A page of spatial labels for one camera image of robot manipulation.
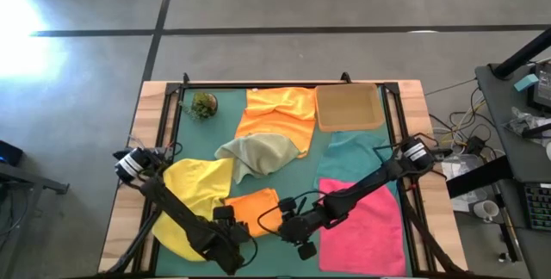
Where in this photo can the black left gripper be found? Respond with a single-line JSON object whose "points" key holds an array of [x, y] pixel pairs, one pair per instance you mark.
{"points": [[224, 249]]}

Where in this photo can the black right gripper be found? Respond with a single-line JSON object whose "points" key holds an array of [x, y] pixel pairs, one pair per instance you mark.
{"points": [[301, 227]]}

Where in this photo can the orange microfiber towel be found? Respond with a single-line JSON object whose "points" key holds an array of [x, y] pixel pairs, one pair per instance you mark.
{"points": [[254, 210], [280, 107]]}

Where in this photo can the pale grey-green microfiber towel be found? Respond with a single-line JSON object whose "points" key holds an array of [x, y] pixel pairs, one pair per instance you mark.
{"points": [[258, 154]]}

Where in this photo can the yellow microfiber towel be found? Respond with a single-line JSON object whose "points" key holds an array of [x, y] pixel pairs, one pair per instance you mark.
{"points": [[198, 184]]}

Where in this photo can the pink microfiber towel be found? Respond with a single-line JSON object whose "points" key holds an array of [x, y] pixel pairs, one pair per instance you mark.
{"points": [[366, 244]]}

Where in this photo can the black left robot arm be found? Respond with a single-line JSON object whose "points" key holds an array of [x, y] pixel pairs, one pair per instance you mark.
{"points": [[172, 210]]}

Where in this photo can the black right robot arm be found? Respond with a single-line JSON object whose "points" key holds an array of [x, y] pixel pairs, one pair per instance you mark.
{"points": [[366, 184]]}

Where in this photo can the teal microfiber towel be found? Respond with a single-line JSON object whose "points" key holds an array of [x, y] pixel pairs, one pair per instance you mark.
{"points": [[348, 158]]}

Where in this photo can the green table mat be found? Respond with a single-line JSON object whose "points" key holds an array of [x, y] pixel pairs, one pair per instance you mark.
{"points": [[280, 266]]}

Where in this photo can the small potted plant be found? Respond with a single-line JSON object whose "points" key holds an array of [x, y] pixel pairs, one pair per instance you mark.
{"points": [[203, 105]]}

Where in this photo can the white papers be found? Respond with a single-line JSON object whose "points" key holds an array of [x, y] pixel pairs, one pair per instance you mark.
{"points": [[456, 171]]}

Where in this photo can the black desk bar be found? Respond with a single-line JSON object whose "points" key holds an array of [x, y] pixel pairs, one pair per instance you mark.
{"points": [[478, 177]]}

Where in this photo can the white mug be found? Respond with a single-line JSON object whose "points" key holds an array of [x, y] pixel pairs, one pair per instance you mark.
{"points": [[485, 210]]}

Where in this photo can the black power adapter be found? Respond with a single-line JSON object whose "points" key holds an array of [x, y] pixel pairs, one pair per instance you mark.
{"points": [[477, 145]]}

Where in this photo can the black stand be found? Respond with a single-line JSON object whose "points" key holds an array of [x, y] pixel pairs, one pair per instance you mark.
{"points": [[34, 182]]}

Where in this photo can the dark grey desk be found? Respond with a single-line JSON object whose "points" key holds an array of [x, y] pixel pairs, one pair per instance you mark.
{"points": [[516, 158]]}

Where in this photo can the keyboard with coloured keys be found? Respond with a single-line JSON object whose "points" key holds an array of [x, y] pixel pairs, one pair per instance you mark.
{"points": [[538, 206]]}

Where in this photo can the crumpled clear plastic bag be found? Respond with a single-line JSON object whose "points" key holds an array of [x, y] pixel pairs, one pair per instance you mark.
{"points": [[523, 119]]}

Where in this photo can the black box with blue light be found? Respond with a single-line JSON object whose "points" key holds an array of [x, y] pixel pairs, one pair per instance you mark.
{"points": [[10, 154]]}

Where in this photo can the black pole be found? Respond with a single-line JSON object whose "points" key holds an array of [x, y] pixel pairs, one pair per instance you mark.
{"points": [[523, 53]]}

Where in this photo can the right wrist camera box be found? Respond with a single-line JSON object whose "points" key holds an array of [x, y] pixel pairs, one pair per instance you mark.
{"points": [[307, 250]]}

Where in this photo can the black metal table frame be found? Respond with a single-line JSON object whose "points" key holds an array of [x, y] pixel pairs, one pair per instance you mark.
{"points": [[215, 85]]}

